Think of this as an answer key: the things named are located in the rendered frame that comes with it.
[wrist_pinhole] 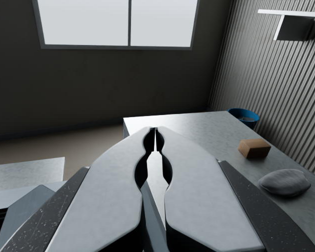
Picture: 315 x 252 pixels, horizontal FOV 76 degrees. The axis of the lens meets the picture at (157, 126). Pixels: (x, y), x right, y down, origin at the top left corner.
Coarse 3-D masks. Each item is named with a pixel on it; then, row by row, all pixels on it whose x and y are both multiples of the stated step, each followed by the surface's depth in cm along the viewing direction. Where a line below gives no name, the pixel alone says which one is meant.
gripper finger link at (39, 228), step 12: (84, 168) 9; (72, 180) 8; (60, 192) 8; (72, 192) 8; (48, 204) 7; (60, 204) 7; (36, 216) 7; (48, 216) 7; (60, 216) 7; (24, 228) 6; (36, 228) 6; (48, 228) 6; (12, 240) 6; (24, 240) 6; (36, 240) 6; (48, 240) 6
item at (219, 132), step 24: (144, 120) 98; (168, 120) 101; (192, 120) 103; (216, 120) 105; (216, 144) 86; (240, 168) 73; (264, 168) 74; (288, 168) 76; (264, 192) 64; (312, 192) 66; (312, 216) 58; (312, 240) 51
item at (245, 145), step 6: (258, 138) 83; (240, 144) 82; (246, 144) 78; (252, 144) 79; (258, 144) 79; (264, 144) 80; (240, 150) 82; (246, 150) 78; (252, 150) 77; (258, 150) 78; (264, 150) 79; (246, 156) 79; (252, 156) 79; (258, 156) 80
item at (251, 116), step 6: (234, 108) 275; (240, 108) 276; (234, 114) 279; (240, 114) 279; (246, 114) 276; (252, 114) 269; (240, 120) 245; (246, 120) 260; (252, 120) 247; (252, 126) 249
